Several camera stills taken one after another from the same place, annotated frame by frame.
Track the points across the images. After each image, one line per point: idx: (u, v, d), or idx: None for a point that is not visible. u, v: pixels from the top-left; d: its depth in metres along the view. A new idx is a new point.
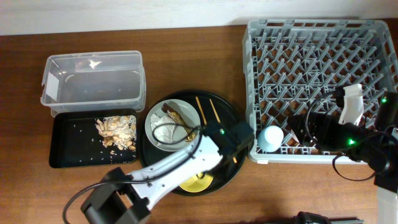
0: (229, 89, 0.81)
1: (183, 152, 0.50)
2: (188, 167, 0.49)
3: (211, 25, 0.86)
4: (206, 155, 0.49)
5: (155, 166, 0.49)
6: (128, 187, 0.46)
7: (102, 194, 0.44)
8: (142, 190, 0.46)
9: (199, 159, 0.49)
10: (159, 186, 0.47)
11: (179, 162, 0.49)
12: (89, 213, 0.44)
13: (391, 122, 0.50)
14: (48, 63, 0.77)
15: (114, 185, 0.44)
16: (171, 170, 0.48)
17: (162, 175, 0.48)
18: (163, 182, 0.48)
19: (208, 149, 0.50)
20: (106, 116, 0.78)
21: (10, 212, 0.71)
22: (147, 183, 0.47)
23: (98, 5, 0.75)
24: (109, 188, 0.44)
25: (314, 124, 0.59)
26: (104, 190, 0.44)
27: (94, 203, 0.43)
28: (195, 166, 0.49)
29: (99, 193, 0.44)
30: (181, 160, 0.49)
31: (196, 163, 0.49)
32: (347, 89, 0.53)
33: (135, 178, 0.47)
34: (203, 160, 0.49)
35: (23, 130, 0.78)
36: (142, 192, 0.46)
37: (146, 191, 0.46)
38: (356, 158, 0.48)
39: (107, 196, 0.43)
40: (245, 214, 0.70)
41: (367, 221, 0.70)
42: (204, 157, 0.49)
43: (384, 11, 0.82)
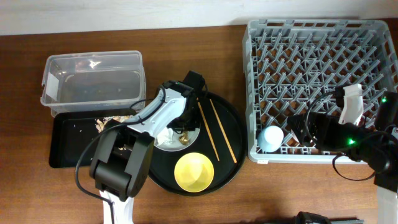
0: (229, 89, 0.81)
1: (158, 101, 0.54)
2: (166, 110, 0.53)
3: (211, 25, 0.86)
4: (175, 98, 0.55)
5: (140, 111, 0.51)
6: (125, 131, 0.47)
7: (107, 145, 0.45)
8: (139, 128, 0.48)
9: (171, 102, 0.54)
10: (152, 124, 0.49)
11: (158, 106, 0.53)
12: (100, 173, 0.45)
13: (391, 122, 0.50)
14: (48, 63, 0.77)
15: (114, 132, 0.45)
16: (154, 111, 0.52)
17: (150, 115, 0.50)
18: (153, 120, 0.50)
19: (174, 96, 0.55)
20: (106, 116, 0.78)
21: (10, 212, 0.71)
22: (141, 122, 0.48)
23: (98, 5, 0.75)
24: (110, 137, 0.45)
25: (314, 125, 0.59)
26: (107, 142, 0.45)
27: (102, 158, 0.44)
28: (171, 107, 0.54)
29: (102, 147, 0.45)
30: (157, 106, 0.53)
31: (171, 106, 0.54)
32: (346, 89, 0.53)
33: (129, 121, 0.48)
34: (174, 102, 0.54)
35: (23, 130, 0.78)
36: (140, 129, 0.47)
37: (143, 128, 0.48)
38: (356, 158, 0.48)
39: (112, 144, 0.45)
40: (244, 214, 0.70)
41: (367, 221, 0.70)
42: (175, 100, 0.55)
43: (384, 11, 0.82)
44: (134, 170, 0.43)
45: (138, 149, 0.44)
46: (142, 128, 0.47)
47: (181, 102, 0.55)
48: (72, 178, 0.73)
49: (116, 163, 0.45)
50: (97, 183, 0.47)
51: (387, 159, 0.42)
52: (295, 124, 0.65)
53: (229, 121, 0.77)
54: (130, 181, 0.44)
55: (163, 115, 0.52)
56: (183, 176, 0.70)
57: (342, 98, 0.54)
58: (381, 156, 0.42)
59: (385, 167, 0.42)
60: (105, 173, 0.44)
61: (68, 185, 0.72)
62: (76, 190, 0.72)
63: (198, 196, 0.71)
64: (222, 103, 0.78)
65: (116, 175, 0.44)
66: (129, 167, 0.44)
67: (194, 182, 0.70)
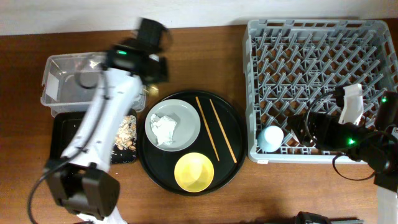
0: (229, 89, 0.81)
1: (99, 98, 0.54)
2: (116, 106, 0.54)
3: (211, 25, 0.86)
4: (120, 88, 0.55)
5: (80, 133, 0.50)
6: (71, 165, 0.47)
7: (57, 184, 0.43)
8: (81, 158, 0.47)
9: (116, 94, 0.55)
10: (96, 144, 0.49)
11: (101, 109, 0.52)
12: (66, 204, 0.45)
13: (391, 122, 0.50)
14: (48, 63, 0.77)
15: (58, 173, 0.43)
16: (98, 125, 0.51)
17: (91, 135, 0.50)
18: (97, 139, 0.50)
19: (119, 83, 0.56)
20: None
21: (10, 212, 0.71)
22: (83, 150, 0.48)
23: (99, 6, 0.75)
24: (55, 178, 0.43)
25: (314, 124, 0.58)
26: (55, 182, 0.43)
27: (61, 195, 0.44)
28: (119, 102, 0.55)
29: (55, 186, 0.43)
30: (101, 105, 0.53)
31: (115, 101, 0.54)
32: (346, 89, 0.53)
33: (70, 155, 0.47)
34: (120, 93, 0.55)
35: (23, 130, 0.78)
36: (85, 162, 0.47)
37: (86, 158, 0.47)
38: (356, 158, 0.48)
39: (61, 183, 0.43)
40: (244, 214, 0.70)
41: (367, 221, 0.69)
42: (119, 89, 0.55)
43: (385, 11, 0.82)
44: (92, 198, 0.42)
45: (89, 183, 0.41)
46: (84, 160, 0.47)
47: (130, 84, 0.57)
48: None
49: (78, 191, 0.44)
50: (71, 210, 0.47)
51: (388, 160, 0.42)
52: (295, 124, 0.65)
53: (229, 121, 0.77)
54: (96, 206, 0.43)
55: (109, 120, 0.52)
56: (183, 175, 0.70)
57: (342, 98, 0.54)
58: (382, 157, 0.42)
59: (385, 167, 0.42)
60: (71, 203, 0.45)
61: None
62: None
63: (197, 196, 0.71)
64: (222, 103, 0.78)
65: (79, 201, 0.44)
66: (88, 196, 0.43)
67: (194, 182, 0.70)
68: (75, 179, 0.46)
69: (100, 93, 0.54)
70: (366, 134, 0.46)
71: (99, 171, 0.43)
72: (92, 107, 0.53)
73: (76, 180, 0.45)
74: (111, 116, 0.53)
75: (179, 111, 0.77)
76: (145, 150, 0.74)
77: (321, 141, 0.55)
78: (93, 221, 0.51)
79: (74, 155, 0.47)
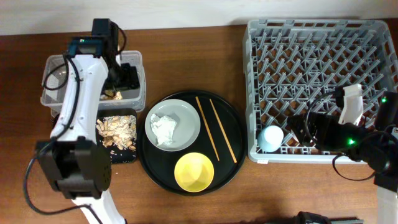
0: (229, 89, 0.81)
1: (71, 81, 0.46)
2: (90, 84, 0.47)
3: (211, 25, 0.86)
4: (89, 68, 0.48)
5: (63, 113, 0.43)
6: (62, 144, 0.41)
7: (51, 165, 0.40)
8: (70, 136, 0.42)
9: (88, 73, 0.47)
10: (80, 121, 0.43)
11: (77, 86, 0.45)
12: (63, 185, 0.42)
13: (391, 122, 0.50)
14: (48, 62, 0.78)
15: (50, 152, 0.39)
16: (77, 102, 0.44)
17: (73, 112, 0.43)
18: (81, 115, 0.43)
19: (88, 63, 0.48)
20: (106, 116, 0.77)
21: (10, 212, 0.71)
22: (69, 127, 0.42)
23: (99, 6, 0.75)
24: (47, 158, 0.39)
25: (314, 125, 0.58)
26: (48, 163, 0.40)
27: (56, 176, 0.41)
28: (94, 81, 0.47)
29: (48, 168, 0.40)
30: (75, 88, 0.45)
31: (90, 79, 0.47)
32: (346, 89, 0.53)
33: (58, 133, 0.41)
34: (91, 74, 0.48)
35: (23, 130, 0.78)
36: (73, 137, 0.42)
37: (74, 134, 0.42)
38: (356, 158, 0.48)
39: (55, 163, 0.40)
40: (245, 213, 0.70)
41: (368, 221, 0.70)
42: (90, 70, 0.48)
43: (385, 11, 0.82)
44: (91, 173, 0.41)
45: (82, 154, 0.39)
46: (73, 135, 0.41)
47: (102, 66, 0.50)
48: None
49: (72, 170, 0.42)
50: (66, 194, 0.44)
51: (387, 160, 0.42)
52: (295, 124, 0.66)
53: (229, 121, 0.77)
54: (92, 180, 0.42)
55: (90, 94, 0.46)
56: (183, 175, 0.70)
57: (342, 98, 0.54)
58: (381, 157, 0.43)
59: (385, 167, 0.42)
60: (66, 184, 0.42)
61: None
62: None
63: (197, 196, 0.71)
64: (222, 103, 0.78)
65: (78, 179, 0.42)
66: (84, 172, 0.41)
67: (194, 182, 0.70)
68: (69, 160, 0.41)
69: (71, 75, 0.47)
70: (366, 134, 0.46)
71: (91, 141, 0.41)
72: (67, 93, 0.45)
73: (72, 162, 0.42)
74: (97, 93, 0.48)
75: (179, 111, 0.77)
76: (145, 150, 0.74)
77: (321, 142, 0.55)
78: (90, 209, 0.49)
79: (60, 133, 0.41)
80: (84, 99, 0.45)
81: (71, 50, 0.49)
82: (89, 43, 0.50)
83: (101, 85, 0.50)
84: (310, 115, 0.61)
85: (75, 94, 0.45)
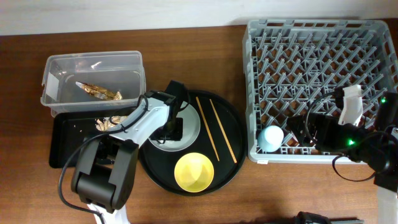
0: (229, 89, 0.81)
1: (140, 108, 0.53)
2: (151, 117, 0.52)
3: (211, 25, 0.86)
4: (158, 106, 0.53)
5: (124, 121, 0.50)
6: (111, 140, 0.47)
7: (89, 155, 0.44)
8: (121, 136, 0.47)
9: (154, 110, 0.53)
10: (136, 132, 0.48)
11: (142, 114, 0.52)
12: (85, 183, 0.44)
13: (391, 122, 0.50)
14: (48, 63, 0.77)
15: (96, 141, 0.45)
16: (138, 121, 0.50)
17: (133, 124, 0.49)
18: (137, 127, 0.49)
19: (157, 105, 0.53)
20: (106, 116, 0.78)
21: (10, 212, 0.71)
22: (124, 130, 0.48)
23: (98, 5, 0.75)
24: (92, 146, 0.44)
25: (314, 125, 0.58)
26: (90, 152, 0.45)
27: (84, 170, 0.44)
28: (155, 117, 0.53)
29: (86, 157, 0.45)
30: (140, 114, 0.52)
31: (155, 114, 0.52)
32: (345, 89, 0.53)
33: (112, 130, 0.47)
34: (157, 111, 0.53)
35: (23, 130, 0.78)
36: (123, 137, 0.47)
37: (125, 136, 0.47)
38: (356, 158, 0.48)
39: (94, 154, 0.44)
40: (245, 214, 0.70)
41: (367, 221, 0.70)
42: (157, 108, 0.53)
43: (384, 11, 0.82)
44: (117, 181, 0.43)
45: (120, 155, 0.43)
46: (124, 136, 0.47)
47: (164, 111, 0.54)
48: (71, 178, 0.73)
49: (100, 174, 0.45)
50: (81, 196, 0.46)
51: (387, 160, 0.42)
52: (295, 123, 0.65)
53: (229, 121, 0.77)
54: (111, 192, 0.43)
55: (150, 124, 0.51)
56: (183, 176, 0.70)
57: (342, 98, 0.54)
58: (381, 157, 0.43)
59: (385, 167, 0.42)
60: (86, 185, 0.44)
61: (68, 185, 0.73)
62: None
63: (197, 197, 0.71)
64: (222, 103, 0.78)
65: (98, 186, 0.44)
66: (113, 177, 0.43)
67: (194, 182, 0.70)
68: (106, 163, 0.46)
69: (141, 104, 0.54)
70: (365, 134, 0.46)
71: (135, 145, 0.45)
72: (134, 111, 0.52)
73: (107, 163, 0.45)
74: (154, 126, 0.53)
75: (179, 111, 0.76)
76: (145, 150, 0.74)
77: (321, 143, 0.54)
78: (101, 217, 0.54)
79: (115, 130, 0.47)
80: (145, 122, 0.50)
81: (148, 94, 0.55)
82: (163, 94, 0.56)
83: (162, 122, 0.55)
84: (309, 115, 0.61)
85: (139, 120, 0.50)
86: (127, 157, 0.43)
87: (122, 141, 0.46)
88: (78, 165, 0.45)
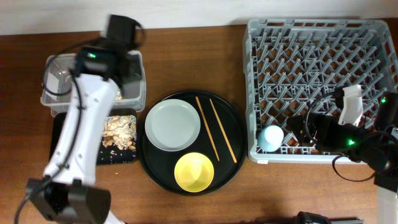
0: (229, 89, 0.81)
1: (73, 109, 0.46)
2: (92, 114, 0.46)
3: (211, 25, 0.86)
4: (95, 93, 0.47)
5: (60, 149, 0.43)
6: (56, 186, 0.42)
7: (43, 202, 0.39)
8: (64, 177, 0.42)
9: (92, 101, 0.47)
10: (79, 160, 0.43)
11: (79, 116, 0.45)
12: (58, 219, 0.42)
13: (391, 122, 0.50)
14: (48, 63, 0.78)
15: (42, 193, 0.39)
16: (78, 136, 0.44)
17: (74, 145, 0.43)
18: (79, 152, 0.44)
19: (94, 88, 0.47)
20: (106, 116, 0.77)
21: (10, 212, 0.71)
22: (65, 167, 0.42)
23: (99, 5, 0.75)
24: (40, 198, 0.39)
25: (314, 125, 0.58)
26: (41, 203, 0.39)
27: (49, 211, 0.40)
28: (97, 109, 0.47)
29: (41, 205, 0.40)
30: (77, 117, 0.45)
31: (95, 106, 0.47)
32: (346, 89, 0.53)
33: (51, 174, 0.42)
34: (96, 99, 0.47)
35: (23, 130, 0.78)
36: (68, 178, 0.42)
37: (69, 175, 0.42)
38: (356, 158, 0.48)
39: (48, 203, 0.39)
40: (245, 213, 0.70)
41: (367, 221, 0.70)
42: (95, 95, 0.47)
43: (384, 11, 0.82)
44: (86, 213, 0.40)
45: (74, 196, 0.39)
46: (69, 176, 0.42)
47: (108, 88, 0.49)
48: None
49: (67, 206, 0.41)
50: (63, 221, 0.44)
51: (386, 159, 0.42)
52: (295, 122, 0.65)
53: (229, 121, 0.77)
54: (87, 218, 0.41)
55: (93, 125, 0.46)
56: (183, 175, 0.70)
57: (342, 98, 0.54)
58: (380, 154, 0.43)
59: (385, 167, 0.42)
60: (62, 218, 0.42)
61: None
62: None
63: (197, 197, 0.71)
64: (222, 103, 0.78)
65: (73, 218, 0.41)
66: (80, 211, 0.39)
67: (194, 182, 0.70)
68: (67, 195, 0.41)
69: (73, 102, 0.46)
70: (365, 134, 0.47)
71: (84, 185, 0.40)
72: (68, 120, 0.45)
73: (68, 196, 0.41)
74: (102, 116, 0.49)
75: (179, 111, 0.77)
76: (145, 150, 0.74)
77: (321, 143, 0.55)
78: None
79: (56, 173, 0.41)
80: (84, 130, 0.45)
81: (78, 68, 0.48)
82: (100, 57, 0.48)
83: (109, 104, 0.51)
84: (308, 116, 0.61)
85: (78, 134, 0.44)
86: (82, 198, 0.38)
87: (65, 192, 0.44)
88: (40, 210, 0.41)
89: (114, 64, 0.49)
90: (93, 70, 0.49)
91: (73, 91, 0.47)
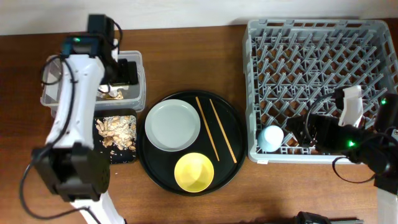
0: (229, 89, 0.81)
1: (66, 83, 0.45)
2: (84, 85, 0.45)
3: (211, 25, 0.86)
4: (84, 68, 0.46)
5: (58, 117, 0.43)
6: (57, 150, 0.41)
7: (46, 171, 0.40)
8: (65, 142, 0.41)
9: (82, 76, 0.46)
10: (76, 125, 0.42)
11: (73, 89, 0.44)
12: (61, 190, 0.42)
13: (392, 124, 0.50)
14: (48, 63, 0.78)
15: (46, 158, 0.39)
16: (74, 106, 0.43)
17: (69, 114, 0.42)
18: (77, 119, 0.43)
19: (81, 65, 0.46)
20: (106, 116, 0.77)
21: (10, 212, 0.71)
22: (66, 132, 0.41)
23: (98, 6, 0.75)
24: (44, 165, 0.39)
25: (314, 127, 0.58)
26: (45, 170, 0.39)
27: (54, 182, 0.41)
28: (90, 83, 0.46)
29: (45, 174, 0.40)
30: (71, 90, 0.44)
31: (85, 80, 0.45)
32: (345, 91, 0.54)
33: (52, 139, 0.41)
34: (86, 75, 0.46)
35: (23, 130, 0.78)
36: (69, 142, 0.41)
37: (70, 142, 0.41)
38: (356, 160, 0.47)
39: (52, 171, 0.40)
40: (244, 213, 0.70)
41: (367, 221, 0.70)
42: (84, 71, 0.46)
43: (384, 11, 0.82)
44: (88, 177, 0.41)
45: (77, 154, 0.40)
46: (70, 140, 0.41)
47: (94, 66, 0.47)
48: None
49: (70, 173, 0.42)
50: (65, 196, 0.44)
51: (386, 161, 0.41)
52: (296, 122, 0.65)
53: (229, 121, 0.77)
54: (91, 183, 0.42)
55: (87, 96, 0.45)
56: (183, 175, 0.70)
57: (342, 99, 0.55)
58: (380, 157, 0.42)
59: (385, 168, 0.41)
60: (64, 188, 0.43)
61: None
62: None
63: (197, 197, 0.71)
64: (222, 103, 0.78)
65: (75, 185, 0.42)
66: (83, 175, 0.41)
67: (195, 182, 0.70)
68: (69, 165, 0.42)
69: (66, 78, 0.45)
70: (365, 135, 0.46)
71: (86, 147, 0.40)
72: (62, 98, 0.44)
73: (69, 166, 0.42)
74: (93, 95, 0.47)
75: (179, 111, 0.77)
76: (145, 150, 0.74)
77: (322, 144, 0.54)
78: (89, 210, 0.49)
79: (56, 139, 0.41)
80: (79, 102, 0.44)
81: (66, 50, 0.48)
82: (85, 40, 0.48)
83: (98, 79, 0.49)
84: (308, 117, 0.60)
85: (71, 104, 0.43)
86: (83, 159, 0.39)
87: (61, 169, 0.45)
88: (45, 181, 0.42)
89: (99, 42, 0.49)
90: (80, 54, 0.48)
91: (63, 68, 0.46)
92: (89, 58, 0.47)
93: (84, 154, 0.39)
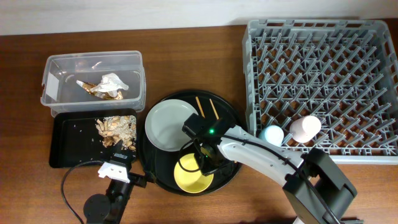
0: (229, 89, 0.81)
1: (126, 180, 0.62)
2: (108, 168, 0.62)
3: (212, 25, 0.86)
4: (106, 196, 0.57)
5: (123, 190, 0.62)
6: (111, 197, 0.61)
7: (92, 210, 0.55)
8: (122, 187, 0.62)
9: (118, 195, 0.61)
10: (119, 175, 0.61)
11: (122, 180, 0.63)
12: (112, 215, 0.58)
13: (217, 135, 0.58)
14: (48, 63, 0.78)
15: (120, 196, 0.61)
16: (122, 182, 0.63)
17: (124, 188, 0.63)
18: (119, 169, 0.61)
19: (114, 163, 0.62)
20: (106, 116, 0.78)
21: (10, 212, 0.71)
22: (122, 192, 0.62)
23: (99, 6, 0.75)
24: (99, 205, 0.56)
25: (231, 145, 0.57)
26: (102, 208, 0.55)
27: (93, 215, 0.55)
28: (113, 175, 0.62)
29: (94, 210, 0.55)
30: (122, 181, 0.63)
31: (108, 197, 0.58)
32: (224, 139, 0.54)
33: (122, 193, 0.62)
34: (119, 172, 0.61)
35: (24, 130, 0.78)
36: (123, 188, 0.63)
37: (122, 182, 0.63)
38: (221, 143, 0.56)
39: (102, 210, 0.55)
40: (244, 213, 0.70)
41: (367, 221, 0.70)
42: (120, 172, 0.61)
43: (384, 12, 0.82)
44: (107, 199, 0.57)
45: (124, 186, 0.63)
46: (124, 185, 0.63)
47: (122, 179, 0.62)
48: (71, 178, 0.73)
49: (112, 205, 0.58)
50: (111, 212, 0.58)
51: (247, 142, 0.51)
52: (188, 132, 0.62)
53: None
54: (119, 205, 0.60)
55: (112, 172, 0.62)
56: (184, 176, 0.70)
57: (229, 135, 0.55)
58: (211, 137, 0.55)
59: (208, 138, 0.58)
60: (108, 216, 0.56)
61: (68, 185, 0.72)
62: (75, 190, 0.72)
63: (198, 197, 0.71)
64: (222, 103, 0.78)
65: (97, 217, 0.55)
66: (120, 196, 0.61)
67: (194, 183, 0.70)
68: (126, 191, 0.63)
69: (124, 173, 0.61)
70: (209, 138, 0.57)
71: (119, 196, 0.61)
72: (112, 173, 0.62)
73: (119, 199, 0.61)
74: (117, 173, 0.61)
75: (179, 111, 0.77)
76: (145, 150, 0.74)
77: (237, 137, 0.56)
78: None
79: (117, 200, 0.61)
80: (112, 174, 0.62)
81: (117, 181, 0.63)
82: (116, 183, 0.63)
83: (124, 181, 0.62)
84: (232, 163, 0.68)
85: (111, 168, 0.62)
86: (123, 187, 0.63)
87: (124, 181, 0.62)
88: (97, 211, 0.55)
89: (133, 179, 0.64)
90: (127, 185, 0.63)
91: (122, 190, 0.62)
92: (120, 198, 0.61)
93: (124, 185, 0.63)
